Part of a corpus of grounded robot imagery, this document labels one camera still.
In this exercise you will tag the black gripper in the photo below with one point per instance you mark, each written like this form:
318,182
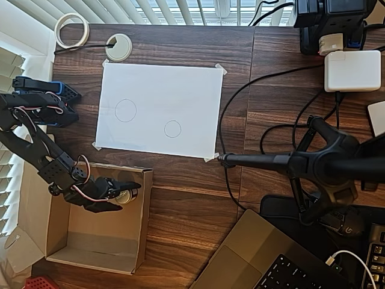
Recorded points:
103,188

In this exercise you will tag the small round silver tin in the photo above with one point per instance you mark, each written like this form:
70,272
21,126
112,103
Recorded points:
125,197

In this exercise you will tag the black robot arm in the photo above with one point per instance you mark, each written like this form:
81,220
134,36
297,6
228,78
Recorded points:
33,144

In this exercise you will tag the open brown cardboard box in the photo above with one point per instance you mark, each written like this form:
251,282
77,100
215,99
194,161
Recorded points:
99,241

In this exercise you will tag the masking tape corner piece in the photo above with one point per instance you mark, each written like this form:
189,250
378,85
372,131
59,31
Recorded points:
210,158
222,69
97,146
106,62

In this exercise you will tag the cream vertical blinds, wide set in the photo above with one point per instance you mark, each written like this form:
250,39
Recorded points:
7,186

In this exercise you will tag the white paper sheet with circles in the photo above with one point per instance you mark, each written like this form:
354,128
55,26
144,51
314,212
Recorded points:
180,99

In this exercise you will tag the red perforated clamp block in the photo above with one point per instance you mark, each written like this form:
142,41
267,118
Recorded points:
37,283

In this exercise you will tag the grey laptop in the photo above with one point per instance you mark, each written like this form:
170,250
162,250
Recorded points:
249,241

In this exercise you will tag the round white desk grommet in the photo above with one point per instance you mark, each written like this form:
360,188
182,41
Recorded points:
123,51

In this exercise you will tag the black mouse pad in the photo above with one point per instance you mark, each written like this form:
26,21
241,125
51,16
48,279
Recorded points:
270,204

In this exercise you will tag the cream masking tape roll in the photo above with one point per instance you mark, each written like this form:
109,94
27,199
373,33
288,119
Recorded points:
72,16

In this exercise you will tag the cream vertical blinds, window set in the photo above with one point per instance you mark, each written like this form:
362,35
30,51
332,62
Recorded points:
180,12

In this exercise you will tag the black tripod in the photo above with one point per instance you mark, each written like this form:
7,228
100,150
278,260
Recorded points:
331,168

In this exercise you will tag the black Logitech mouse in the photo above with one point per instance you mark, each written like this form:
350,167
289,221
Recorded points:
349,229

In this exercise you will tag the small white plug adapter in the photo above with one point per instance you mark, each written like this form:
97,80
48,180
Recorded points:
331,42

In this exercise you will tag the large white power adapter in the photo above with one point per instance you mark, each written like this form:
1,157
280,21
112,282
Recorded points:
352,70

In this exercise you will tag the black keyboard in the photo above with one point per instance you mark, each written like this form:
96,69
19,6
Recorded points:
377,262

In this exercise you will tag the flat white device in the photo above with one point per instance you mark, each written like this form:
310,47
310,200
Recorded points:
377,120

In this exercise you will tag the black power strip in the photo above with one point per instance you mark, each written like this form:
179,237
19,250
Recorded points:
331,12

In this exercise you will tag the blue plug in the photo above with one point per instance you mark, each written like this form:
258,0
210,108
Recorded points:
355,40

